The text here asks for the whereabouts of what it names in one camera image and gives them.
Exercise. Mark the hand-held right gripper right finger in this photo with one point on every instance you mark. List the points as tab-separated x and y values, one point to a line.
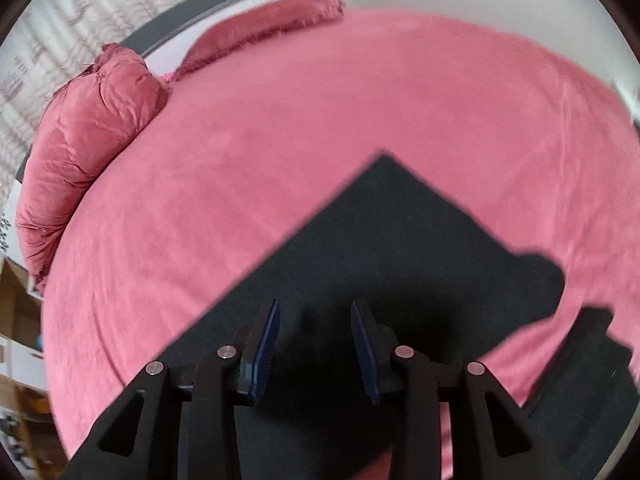
362	345

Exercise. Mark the dark grey headboard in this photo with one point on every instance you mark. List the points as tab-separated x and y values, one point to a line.
165	25

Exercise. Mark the black garment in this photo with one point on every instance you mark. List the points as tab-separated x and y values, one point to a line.
390	240

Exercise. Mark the patterned white curtain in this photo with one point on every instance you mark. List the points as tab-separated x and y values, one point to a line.
75	15

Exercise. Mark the flat pink pillow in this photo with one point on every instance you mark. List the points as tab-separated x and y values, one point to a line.
280	20

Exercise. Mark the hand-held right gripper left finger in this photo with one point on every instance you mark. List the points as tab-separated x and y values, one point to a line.
264	342

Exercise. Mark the bed with pink sheet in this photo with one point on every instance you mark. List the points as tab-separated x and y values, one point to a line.
350	110

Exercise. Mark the large pink pillow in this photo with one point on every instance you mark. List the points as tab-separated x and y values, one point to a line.
85	160

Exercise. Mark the wooden shelf unit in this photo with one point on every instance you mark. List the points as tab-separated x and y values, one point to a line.
20	305

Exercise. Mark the white shelf cabinet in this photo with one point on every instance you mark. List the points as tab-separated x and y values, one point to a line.
22	360

